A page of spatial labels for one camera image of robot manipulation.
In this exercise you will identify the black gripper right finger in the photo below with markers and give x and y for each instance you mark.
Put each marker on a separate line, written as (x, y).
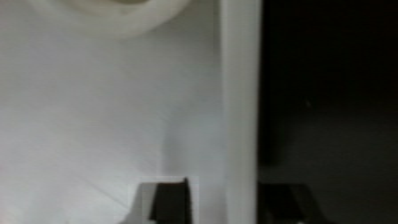
(289, 206)

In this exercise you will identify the white square table top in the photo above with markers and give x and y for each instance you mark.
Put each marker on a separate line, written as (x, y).
(129, 76)

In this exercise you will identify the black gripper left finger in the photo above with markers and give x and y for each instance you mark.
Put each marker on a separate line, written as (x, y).
(168, 202)

